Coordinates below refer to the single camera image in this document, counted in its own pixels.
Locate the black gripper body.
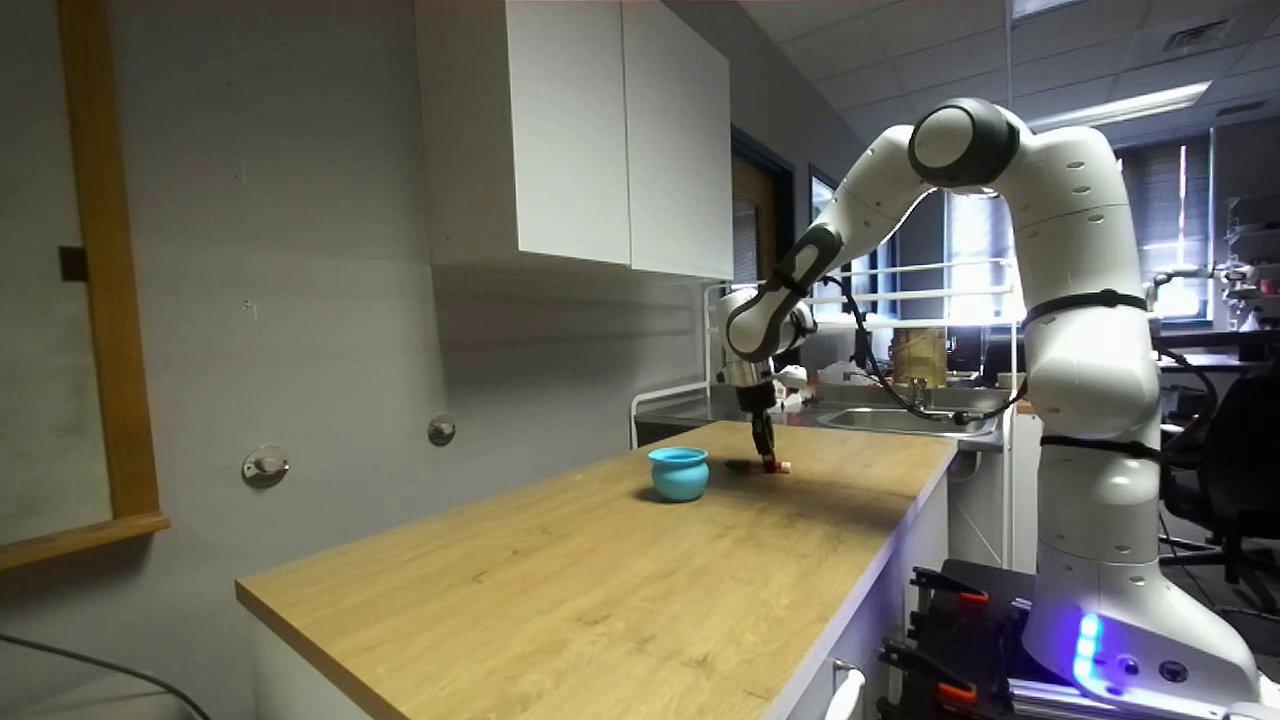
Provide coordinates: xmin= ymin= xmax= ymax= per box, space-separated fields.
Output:
xmin=741 ymin=385 xmax=776 ymax=423

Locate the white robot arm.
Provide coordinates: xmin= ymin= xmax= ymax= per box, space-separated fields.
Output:
xmin=723 ymin=95 xmax=1275 ymax=720

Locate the blue bowl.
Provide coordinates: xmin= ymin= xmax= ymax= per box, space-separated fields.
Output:
xmin=649 ymin=448 xmax=709 ymax=503

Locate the white metal rack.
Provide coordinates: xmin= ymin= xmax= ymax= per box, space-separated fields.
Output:
xmin=627 ymin=279 xmax=741 ymax=448

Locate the black orange clamp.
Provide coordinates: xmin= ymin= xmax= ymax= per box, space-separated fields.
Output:
xmin=877 ymin=569 xmax=1024 ymax=720

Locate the black office chair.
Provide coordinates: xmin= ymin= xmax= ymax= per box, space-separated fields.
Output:
xmin=1167 ymin=377 xmax=1280 ymax=614

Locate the ceiling light panel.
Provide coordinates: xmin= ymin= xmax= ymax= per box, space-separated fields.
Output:
xmin=1019 ymin=81 xmax=1210 ymax=137

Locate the wooden framed whiteboard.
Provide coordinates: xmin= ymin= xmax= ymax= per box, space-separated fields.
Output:
xmin=0 ymin=0 xmax=168 ymax=572

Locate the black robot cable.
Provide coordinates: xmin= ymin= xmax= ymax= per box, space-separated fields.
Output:
xmin=766 ymin=272 xmax=1214 ymax=471

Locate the round wall outlet right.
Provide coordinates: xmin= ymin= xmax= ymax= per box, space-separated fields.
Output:
xmin=427 ymin=418 xmax=461 ymax=448

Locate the round wall outlet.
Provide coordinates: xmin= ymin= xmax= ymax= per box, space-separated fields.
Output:
xmin=427 ymin=418 xmax=461 ymax=448
xmin=239 ymin=445 xmax=288 ymax=488

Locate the white wall cabinet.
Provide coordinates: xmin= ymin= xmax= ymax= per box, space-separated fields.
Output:
xmin=415 ymin=0 xmax=731 ymax=279

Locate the round wall outlet left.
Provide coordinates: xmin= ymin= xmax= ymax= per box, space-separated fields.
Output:
xmin=239 ymin=445 xmax=288 ymax=488

